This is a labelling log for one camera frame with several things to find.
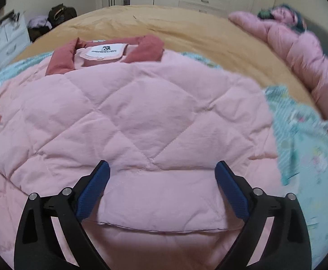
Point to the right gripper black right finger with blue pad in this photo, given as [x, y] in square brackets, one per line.
[288, 245]

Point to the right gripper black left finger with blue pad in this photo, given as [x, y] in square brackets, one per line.
[37, 245]

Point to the pink quilted jacket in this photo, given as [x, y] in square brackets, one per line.
[130, 134]

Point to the purple clothes pile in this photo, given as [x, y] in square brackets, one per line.
[39, 21]

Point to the teal cartoon print sheet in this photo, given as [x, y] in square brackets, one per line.
[302, 146]

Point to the pink floral duvet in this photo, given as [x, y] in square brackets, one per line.
[285, 32]

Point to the white drawer chest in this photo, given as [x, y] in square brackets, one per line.
[14, 37]

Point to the tan bed cover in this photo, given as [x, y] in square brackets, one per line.
[181, 30]

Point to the black backpack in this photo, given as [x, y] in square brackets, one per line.
[60, 14]

